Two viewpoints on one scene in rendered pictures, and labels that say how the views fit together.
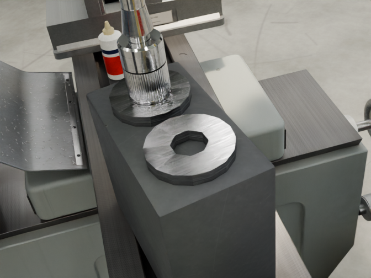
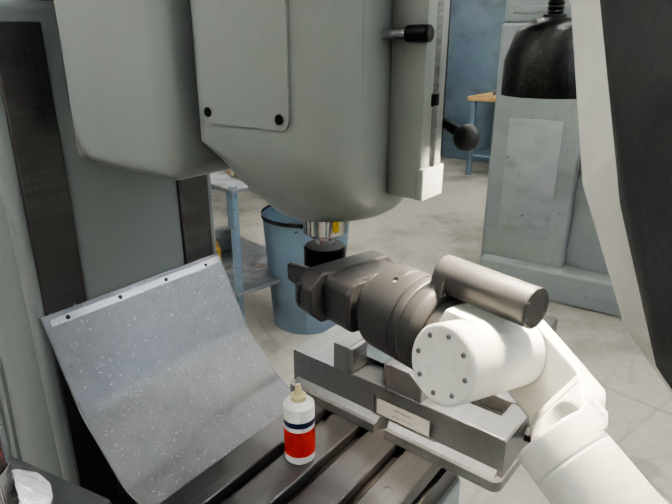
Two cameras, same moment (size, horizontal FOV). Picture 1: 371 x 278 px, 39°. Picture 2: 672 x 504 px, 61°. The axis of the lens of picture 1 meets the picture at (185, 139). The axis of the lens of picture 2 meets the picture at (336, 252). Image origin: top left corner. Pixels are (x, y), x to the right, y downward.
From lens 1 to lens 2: 0.57 m
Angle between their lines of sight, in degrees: 44
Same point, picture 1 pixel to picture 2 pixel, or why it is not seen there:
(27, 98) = (242, 410)
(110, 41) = (287, 409)
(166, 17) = (421, 426)
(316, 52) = not seen: outside the picture
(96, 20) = (341, 375)
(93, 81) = (270, 442)
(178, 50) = (393, 480)
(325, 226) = not seen: outside the picture
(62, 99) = not seen: hidden behind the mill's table
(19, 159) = (132, 468)
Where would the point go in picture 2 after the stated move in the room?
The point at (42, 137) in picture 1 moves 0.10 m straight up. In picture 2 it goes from (191, 462) to (185, 403)
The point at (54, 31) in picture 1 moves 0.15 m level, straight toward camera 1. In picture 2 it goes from (299, 359) to (233, 409)
